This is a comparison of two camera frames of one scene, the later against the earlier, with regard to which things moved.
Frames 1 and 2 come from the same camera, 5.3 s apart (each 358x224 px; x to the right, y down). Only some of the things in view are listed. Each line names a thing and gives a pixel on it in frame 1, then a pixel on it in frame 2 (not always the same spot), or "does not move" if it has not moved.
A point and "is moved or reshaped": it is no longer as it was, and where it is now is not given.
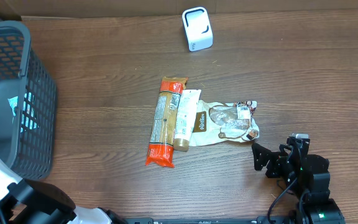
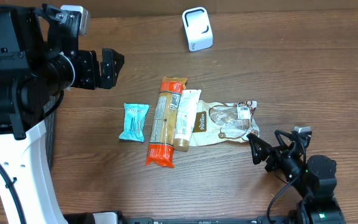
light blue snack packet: x=28 y=120 is moved or reshaped
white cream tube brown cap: x=184 y=117 does not move
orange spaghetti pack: x=161 y=148 does not move
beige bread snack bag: x=224 y=122 does not move
